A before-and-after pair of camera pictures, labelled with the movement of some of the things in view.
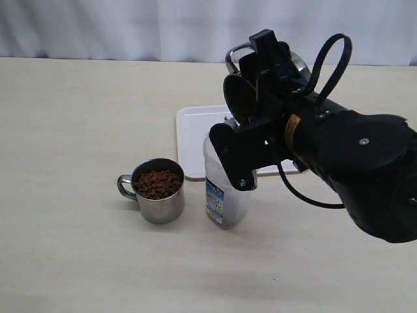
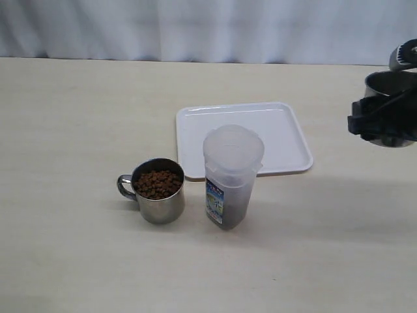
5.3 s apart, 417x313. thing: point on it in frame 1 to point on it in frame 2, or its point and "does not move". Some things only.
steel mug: (298, 62) to (389, 83)
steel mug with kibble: (158, 186) does not move
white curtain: (382, 32) does not move
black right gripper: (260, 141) to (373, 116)
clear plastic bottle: (226, 205) does not move
